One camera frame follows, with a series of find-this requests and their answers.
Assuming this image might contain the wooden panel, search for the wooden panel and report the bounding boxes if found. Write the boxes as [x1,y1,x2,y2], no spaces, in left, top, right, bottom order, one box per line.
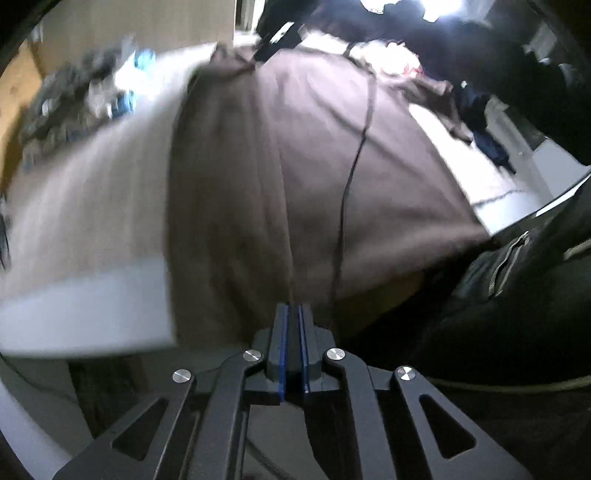
[34,0,236,75]

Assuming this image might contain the person's dark clothing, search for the person's dark clothing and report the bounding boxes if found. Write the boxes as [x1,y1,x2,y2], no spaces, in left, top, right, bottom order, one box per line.
[342,173,591,480]

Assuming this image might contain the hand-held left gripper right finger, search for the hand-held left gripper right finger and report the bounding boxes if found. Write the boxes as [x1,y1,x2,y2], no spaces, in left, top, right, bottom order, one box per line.
[298,302,532,480]

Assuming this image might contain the brown fleece garment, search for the brown fleece garment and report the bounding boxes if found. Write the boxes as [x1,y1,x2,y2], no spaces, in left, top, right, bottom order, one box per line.
[167,42,492,347]

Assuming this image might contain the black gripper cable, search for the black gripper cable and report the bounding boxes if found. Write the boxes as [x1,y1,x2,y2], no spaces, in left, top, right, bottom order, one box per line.
[329,41,378,329]

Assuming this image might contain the bed with plaid sheet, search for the bed with plaid sheet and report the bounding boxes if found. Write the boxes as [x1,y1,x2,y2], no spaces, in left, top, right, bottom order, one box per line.
[0,32,536,356]

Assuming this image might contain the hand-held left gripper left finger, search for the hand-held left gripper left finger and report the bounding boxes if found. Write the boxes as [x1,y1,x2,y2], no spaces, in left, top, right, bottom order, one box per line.
[53,302,291,480]

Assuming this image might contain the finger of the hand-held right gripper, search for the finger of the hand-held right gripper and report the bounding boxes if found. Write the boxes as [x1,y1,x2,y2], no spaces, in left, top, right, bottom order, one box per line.
[255,18,308,63]

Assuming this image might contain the dark blue garment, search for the dark blue garment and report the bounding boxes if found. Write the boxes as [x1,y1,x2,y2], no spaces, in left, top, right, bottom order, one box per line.
[455,80,515,174]

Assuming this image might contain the folded blue garment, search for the folded blue garment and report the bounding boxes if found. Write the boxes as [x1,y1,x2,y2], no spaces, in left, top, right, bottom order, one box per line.
[111,48,155,121]

